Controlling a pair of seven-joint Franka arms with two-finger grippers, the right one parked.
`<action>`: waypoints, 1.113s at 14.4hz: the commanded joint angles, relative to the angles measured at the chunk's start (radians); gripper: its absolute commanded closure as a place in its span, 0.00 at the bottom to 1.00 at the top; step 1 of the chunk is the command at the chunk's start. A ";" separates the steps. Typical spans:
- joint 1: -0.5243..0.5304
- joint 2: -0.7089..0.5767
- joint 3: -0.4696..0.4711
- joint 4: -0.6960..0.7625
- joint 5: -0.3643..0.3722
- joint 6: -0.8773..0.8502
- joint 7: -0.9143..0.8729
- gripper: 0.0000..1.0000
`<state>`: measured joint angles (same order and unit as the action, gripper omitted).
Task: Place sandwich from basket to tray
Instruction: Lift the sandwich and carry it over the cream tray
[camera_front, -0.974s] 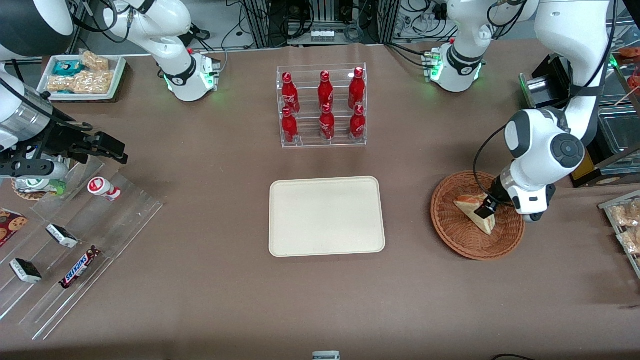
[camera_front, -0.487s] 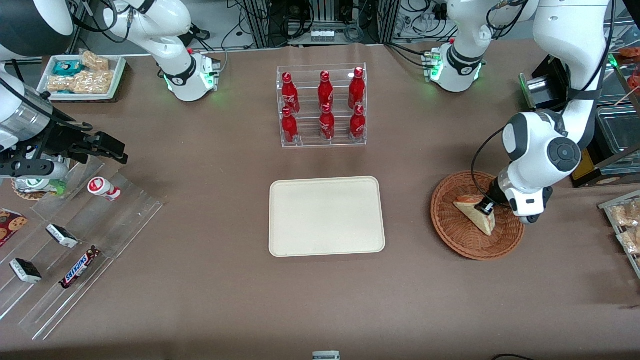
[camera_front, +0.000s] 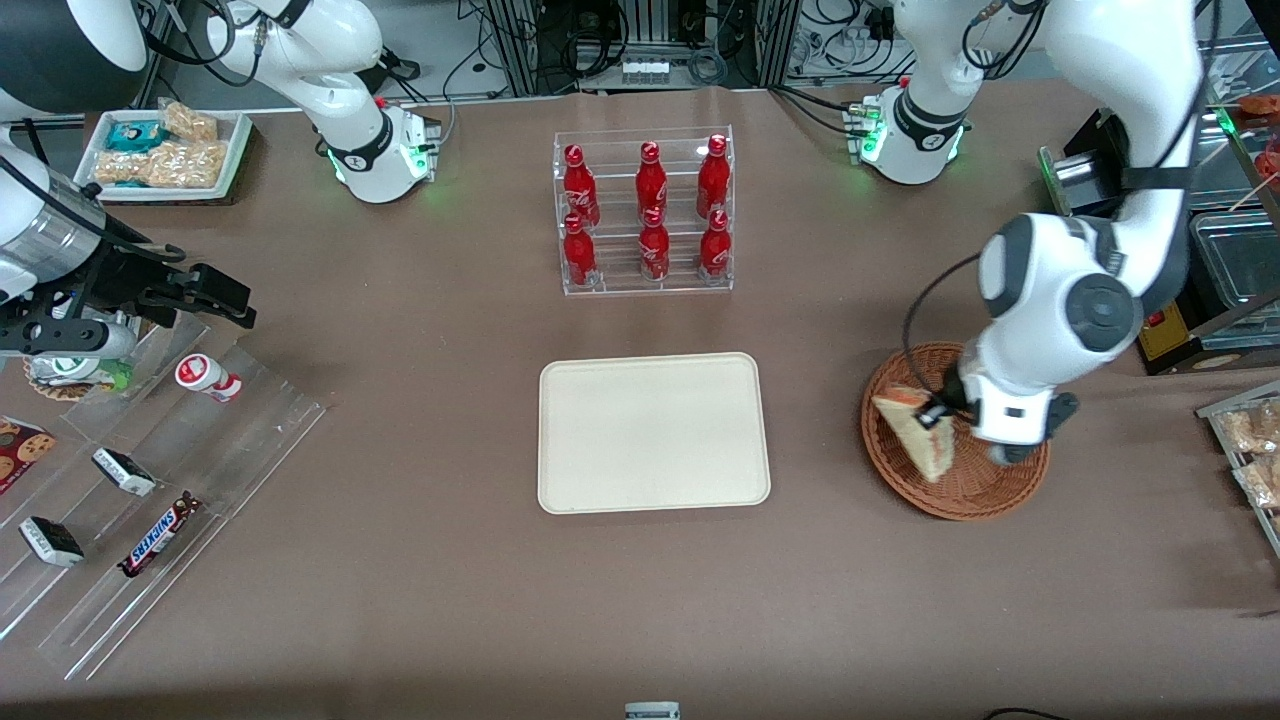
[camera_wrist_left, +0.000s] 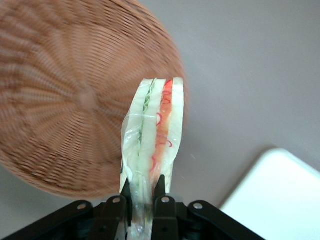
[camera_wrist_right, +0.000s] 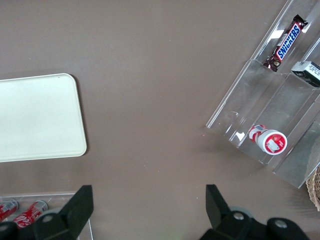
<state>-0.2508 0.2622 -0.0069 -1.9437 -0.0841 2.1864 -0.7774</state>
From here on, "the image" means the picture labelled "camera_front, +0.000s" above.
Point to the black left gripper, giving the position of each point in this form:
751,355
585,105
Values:
951,394

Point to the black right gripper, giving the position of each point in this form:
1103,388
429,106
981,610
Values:
118,272

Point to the triangular sandwich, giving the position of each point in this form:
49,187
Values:
915,440

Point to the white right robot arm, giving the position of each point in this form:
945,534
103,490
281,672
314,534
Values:
350,40

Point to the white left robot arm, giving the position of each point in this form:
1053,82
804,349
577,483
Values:
1100,60

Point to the brown wicker basket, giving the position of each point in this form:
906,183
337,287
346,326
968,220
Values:
980,490

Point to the small wicker coaster basket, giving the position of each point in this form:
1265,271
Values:
55,390

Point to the beige plastic tray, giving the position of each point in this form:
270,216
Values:
654,432

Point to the metal pastry tray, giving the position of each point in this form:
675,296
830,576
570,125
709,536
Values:
1225,440

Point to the white red-capped yogurt bottle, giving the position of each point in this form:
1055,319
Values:
205,377

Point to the large clear nut snack bag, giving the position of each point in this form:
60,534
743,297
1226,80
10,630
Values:
190,165

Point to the white rectangular snack dish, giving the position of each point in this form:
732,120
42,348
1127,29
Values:
237,150

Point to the green white cup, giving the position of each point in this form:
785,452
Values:
75,370

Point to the clear acrylic stepped display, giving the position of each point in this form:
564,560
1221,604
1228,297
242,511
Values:
210,450

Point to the small clear nut snack bag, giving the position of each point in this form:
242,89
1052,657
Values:
190,122

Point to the teal snack packet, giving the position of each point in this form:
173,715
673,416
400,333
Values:
133,135

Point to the black white snack bar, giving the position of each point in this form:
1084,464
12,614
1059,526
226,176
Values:
124,472
50,541

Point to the yellow emergency stop box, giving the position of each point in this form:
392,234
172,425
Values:
1165,335

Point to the brown Snickers bar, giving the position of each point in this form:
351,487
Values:
158,536

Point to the red cookie box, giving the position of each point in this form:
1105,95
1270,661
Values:
20,455

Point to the black machine box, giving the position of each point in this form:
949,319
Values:
1085,180

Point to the red cola bottle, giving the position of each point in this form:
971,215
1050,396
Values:
715,250
579,255
651,185
713,180
654,250
580,190

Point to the wrapped brown pastry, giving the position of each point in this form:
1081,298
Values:
1262,480
1252,428

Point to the metal food display case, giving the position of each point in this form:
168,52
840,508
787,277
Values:
1235,260

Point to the clear acrylic bottle rack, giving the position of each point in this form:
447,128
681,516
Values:
620,284

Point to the grey white device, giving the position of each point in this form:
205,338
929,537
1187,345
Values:
652,711

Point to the black equipment rack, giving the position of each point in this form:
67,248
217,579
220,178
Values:
580,40

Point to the white power strip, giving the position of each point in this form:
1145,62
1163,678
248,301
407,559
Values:
645,71

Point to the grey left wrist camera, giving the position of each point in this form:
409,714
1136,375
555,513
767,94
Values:
1060,412

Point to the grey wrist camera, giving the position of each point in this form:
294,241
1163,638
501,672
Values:
70,339
1060,412

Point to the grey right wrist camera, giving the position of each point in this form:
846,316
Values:
70,339

